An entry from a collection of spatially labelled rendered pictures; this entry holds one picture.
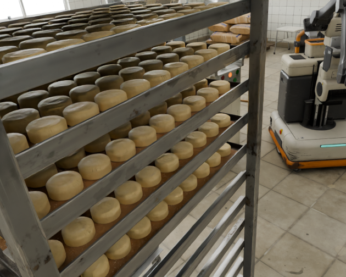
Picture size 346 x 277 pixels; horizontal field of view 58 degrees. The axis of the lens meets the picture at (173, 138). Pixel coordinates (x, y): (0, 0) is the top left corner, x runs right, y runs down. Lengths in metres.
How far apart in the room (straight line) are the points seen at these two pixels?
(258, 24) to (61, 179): 0.52
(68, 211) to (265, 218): 1.88
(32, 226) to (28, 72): 0.16
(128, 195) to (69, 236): 0.12
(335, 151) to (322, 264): 0.95
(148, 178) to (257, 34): 0.40
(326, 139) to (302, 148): 0.19
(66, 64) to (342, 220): 2.13
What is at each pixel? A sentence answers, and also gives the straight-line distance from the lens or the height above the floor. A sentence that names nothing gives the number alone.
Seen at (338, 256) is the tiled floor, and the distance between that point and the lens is 2.10.
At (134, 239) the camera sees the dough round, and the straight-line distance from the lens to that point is 0.64.
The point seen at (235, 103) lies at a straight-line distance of 2.48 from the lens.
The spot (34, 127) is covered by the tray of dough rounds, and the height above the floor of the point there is 1.33.
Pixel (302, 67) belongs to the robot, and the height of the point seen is 0.76.
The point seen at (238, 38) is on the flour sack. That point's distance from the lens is 6.01.
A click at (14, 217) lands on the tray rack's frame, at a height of 1.29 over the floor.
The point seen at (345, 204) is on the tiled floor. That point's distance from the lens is 2.46.
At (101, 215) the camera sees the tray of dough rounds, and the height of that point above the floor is 1.15.
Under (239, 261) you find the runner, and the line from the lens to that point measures 1.18.
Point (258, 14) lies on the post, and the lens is 0.75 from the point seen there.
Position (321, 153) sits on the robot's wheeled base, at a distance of 2.62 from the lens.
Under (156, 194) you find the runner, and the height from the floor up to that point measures 1.15.
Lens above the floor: 1.49
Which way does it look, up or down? 28 degrees down
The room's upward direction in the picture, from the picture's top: 6 degrees counter-clockwise
